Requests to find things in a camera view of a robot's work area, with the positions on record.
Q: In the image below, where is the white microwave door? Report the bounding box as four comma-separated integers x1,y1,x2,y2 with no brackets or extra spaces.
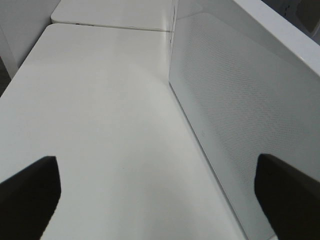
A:
169,0,320,240

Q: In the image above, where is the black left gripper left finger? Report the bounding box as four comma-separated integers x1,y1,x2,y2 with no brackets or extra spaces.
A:
0,156,62,240

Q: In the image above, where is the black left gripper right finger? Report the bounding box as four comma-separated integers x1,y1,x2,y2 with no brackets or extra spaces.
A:
254,153,320,240

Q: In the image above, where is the white microwave oven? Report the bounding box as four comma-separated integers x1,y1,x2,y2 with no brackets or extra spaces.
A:
262,0,320,45

